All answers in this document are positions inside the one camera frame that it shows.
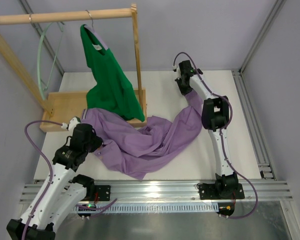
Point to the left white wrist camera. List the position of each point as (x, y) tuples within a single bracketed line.
[(72, 124)]

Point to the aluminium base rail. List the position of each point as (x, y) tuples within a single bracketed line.
[(178, 191)]

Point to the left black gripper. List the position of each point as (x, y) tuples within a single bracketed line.
[(95, 142)]

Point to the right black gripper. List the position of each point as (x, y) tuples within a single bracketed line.
[(183, 86)]

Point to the slotted cable duct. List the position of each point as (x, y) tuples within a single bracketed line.
[(157, 208)]

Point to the aluminium frame post right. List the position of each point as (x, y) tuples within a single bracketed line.
[(258, 140)]

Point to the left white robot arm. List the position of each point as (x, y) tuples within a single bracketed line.
[(62, 189)]

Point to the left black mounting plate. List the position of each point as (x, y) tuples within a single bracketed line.
[(101, 193)]

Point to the green t-shirt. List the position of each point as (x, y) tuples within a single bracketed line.
[(113, 91)]

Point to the purple clothes hanger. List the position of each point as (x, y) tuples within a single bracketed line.
[(93, 31)]

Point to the purple trousers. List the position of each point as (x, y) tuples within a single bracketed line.
[(137, 152)]

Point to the wooden clothes rack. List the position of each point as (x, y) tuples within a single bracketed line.
[(61, 106)]

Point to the mint green clothes hanger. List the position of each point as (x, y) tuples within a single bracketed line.
[(49, 71)]

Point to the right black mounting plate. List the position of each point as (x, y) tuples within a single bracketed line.
[(211, 192)]

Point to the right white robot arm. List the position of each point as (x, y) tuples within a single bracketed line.
[(215, 118)]

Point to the black mounting plate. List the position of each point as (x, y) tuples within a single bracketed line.
[(211, 192), (101, 193)]

